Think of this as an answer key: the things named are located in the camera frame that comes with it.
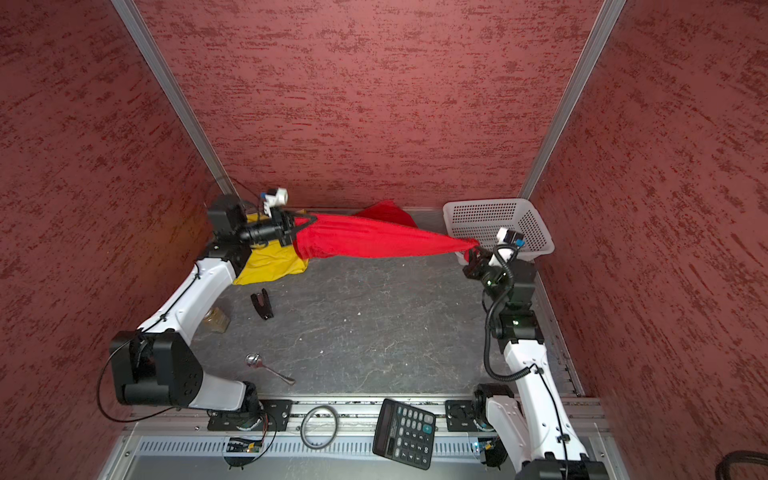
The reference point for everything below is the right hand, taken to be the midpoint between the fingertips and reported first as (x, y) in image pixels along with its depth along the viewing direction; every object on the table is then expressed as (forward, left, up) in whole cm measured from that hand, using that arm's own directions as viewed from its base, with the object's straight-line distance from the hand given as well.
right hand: (466, 247), depth 75 cm
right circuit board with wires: (-41, -5, -32) cm, 52 cm away
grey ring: (-33, +42, -26) cm, 60 cm away
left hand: (+4, +38, +6) cm, 39 cm away
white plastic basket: (+27, -15, -19) cm, 36 cm away
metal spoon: (-18, +58, -25) cm, 66 cm away
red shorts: (+2, +23, +6) cm, 24 cm away
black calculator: (-37, +17, -26) cm, 48 cm away
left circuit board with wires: (-38, +56, -29) cm, 73 cm away
